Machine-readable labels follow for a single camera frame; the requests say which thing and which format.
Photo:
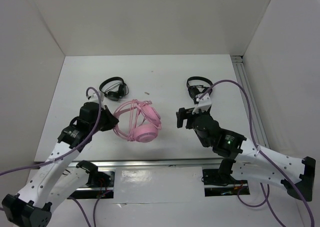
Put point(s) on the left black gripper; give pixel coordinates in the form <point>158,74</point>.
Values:
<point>112,120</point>

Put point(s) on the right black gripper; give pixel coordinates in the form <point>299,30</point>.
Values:
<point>182,114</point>

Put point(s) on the pink headphones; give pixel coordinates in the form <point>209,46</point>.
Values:
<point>144,121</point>

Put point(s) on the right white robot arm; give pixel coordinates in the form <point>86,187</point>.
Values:
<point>245,161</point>

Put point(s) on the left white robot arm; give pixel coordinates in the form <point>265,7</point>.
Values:
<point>34,204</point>

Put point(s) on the left black headphones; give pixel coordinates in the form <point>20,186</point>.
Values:
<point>114,88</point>

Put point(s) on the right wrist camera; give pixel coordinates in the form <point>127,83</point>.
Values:
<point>203,104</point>

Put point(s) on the aluminium front rail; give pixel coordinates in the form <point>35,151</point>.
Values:
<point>158,163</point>

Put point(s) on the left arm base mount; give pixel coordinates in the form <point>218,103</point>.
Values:
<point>102,185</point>

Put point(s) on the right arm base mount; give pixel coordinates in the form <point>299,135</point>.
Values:
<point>217,186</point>

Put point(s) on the aluminium side rail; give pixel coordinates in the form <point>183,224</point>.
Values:
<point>243,80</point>

